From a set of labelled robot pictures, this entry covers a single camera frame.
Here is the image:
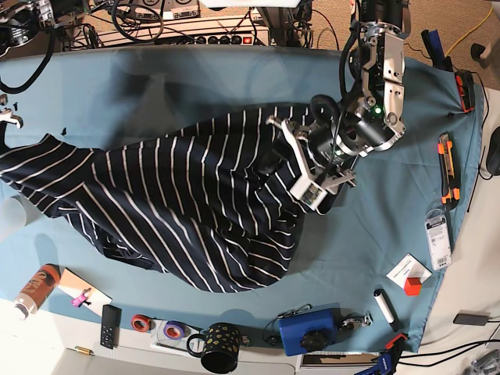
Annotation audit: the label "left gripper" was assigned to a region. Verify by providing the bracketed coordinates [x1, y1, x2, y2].
[257, 116, 355, 191]

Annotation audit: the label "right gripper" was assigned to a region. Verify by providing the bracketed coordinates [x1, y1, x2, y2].
[0, 94, 23, 129]

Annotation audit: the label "navy white striped t-shirt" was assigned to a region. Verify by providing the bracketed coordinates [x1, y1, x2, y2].
[0, 103, 345, 293]

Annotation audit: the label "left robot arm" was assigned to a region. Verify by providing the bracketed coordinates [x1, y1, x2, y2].
[292, 1, 411, 182]

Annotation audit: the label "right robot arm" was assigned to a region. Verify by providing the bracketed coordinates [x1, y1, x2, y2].
[1, 0, 91, 129]

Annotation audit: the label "translucent white plastic cup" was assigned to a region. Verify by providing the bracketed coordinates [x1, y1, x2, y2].
[0, 196, 27, 241]

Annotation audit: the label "light blue table cloth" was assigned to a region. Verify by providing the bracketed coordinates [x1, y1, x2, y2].
[1, 45, 483, 351]

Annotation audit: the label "blue box black knob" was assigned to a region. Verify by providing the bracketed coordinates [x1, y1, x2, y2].
[278, 309, 338, 356]

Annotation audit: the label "white card packet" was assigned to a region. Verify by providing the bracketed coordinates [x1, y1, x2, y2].
[386, 253, 432, 289]

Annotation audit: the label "white black marker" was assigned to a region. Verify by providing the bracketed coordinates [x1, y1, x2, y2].
[373, 289, 398, 332]

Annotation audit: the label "clear plastic blister pack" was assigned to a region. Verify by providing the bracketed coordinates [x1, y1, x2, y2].
[424, 209, 452, 270]

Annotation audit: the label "metal carabiner keyring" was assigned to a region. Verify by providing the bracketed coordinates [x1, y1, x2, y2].
[338, 312, 373, 332]

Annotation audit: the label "orange brown bottle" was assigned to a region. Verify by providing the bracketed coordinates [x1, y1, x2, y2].
[14, 263, 61, 320]

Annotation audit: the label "tan cardboard sheet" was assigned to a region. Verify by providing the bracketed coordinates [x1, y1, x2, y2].
[58, 268, 112, 316]

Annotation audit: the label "orange black utility knife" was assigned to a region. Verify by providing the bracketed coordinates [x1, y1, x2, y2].
[437, 132, 461, 211]

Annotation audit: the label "red small cube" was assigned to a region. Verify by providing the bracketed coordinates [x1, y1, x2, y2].
[403, 277, 422, 296]

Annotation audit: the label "purple tape roll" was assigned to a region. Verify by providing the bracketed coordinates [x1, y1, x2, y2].
[162, 320, 185, 341]

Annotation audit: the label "black mug gold dots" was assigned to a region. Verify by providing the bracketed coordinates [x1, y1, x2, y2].
[186, 323, 241, 374]

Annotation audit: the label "blue black bar clamp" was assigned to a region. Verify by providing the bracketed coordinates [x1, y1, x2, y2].
[421, 30, 454, 72]

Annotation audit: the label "red tape roll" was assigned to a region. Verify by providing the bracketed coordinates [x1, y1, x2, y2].
[130, 314, 152, 333]

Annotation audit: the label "orange black clamp tool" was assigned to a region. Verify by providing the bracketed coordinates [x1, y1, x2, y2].
[455, 70, 476, 113]

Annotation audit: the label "black remote control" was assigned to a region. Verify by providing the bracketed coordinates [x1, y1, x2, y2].
[100, 304, 121, 350]

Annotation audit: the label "black computer mouse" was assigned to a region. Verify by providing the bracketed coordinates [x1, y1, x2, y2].
[485, 127, 500, 176]

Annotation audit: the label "blue orange bottom clamp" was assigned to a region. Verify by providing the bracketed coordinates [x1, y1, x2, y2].
[355, 333, 408, 375]

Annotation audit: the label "black power adapter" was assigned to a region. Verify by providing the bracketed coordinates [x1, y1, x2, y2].
[452, 312, 490, 327]

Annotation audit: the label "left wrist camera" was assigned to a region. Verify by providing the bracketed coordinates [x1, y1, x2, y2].
[290, 176, 336, 215]

